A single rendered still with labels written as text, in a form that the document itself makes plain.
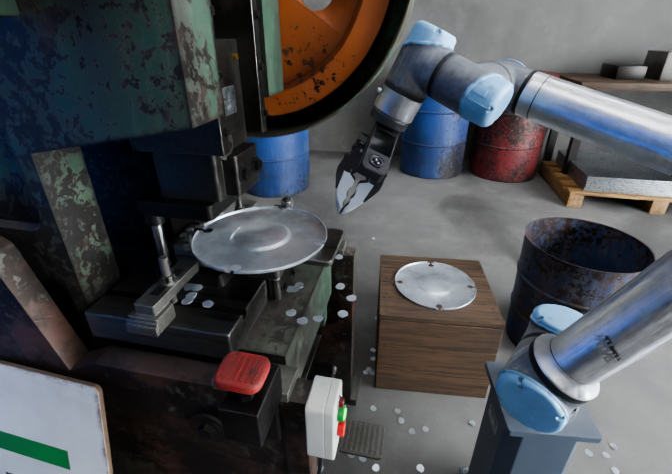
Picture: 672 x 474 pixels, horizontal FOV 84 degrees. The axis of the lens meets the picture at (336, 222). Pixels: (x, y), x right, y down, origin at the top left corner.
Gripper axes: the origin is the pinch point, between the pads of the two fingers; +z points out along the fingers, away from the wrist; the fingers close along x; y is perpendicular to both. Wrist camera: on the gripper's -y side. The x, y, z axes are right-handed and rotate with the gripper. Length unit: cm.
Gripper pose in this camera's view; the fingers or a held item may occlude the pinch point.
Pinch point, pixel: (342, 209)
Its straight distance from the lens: 75.0
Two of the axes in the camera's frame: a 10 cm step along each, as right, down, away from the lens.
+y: 1.5, -4.5, 8.8
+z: -4.1, 7.8, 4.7
